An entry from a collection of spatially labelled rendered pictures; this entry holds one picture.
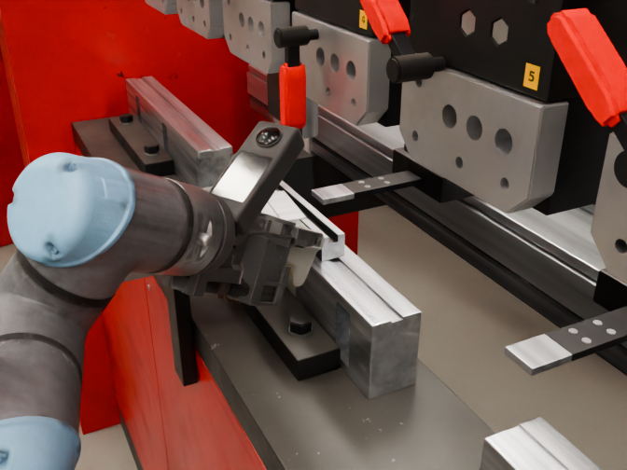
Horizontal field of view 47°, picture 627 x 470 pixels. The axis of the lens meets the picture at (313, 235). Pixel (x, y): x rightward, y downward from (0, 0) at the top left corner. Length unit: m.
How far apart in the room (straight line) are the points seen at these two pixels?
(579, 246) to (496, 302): 1.76
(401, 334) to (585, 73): 0.44
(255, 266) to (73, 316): 0.18
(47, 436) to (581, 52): 0.34
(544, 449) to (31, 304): 0.40
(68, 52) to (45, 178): 1.18
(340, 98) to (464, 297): 2.03
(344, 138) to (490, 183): 0.78
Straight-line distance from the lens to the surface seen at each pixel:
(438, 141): 0.53
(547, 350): 0.66
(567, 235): 0.91
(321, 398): 0.78
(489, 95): 0.48
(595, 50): 0.37
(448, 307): 2.57
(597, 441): 2.15
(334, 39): 0.65
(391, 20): 0.51
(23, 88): 1.66
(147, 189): 0.51
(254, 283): 0.63
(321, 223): 0.86
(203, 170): 1.20
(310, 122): 0.83
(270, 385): 0.80
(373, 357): 0.75
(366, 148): 1.20
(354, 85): 0.63
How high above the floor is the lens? 1.38
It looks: 27 degrees down
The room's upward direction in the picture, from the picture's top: straight up
